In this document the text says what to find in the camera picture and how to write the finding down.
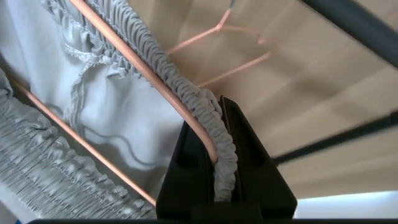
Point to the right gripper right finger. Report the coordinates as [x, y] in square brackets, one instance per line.
[264, 186]

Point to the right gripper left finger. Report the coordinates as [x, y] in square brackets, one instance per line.
[186, 186]

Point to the pale grey shorts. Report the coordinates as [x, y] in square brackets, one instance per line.
[124, 124]

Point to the pink clothes hanger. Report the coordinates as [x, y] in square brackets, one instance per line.
[199, 37]
[149, 74]

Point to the black clothes rack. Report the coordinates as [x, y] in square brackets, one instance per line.
[357, 28]

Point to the beige curtain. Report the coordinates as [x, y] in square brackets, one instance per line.
[311, 93]

